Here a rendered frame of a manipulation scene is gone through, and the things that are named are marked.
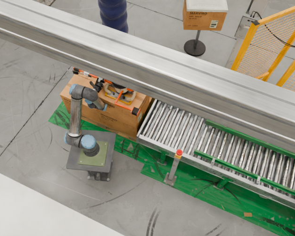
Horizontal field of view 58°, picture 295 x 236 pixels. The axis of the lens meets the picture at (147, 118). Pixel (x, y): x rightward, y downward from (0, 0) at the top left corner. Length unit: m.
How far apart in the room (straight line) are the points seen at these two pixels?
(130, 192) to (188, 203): 0.80
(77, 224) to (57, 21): 0.51
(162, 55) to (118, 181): 3.28
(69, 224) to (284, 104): 0.49
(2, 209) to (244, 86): 0.53
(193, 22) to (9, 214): 4.15
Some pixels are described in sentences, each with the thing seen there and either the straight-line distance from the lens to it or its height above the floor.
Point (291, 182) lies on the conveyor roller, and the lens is 3.72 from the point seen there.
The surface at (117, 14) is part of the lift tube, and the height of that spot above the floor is 2.20.
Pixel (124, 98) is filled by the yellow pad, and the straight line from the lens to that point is 3.22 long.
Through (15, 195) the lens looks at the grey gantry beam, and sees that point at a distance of 0.53.
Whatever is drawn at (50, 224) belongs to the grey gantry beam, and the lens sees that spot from 0.50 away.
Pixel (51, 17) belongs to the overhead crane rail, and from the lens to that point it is 0.78.
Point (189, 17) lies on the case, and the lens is 4.38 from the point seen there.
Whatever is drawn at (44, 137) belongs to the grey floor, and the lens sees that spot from 4.31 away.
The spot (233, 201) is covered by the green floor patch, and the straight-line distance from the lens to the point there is 3.97.
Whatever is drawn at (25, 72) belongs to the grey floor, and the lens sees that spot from 5.09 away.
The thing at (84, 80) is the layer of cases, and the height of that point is 0.54.
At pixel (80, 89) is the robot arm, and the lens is 2.67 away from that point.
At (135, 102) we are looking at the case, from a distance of 3.24.
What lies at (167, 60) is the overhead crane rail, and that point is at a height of 3.20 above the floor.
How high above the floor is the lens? 3.70
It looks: 62 degrees down
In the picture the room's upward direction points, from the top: 2 degrees clockwise
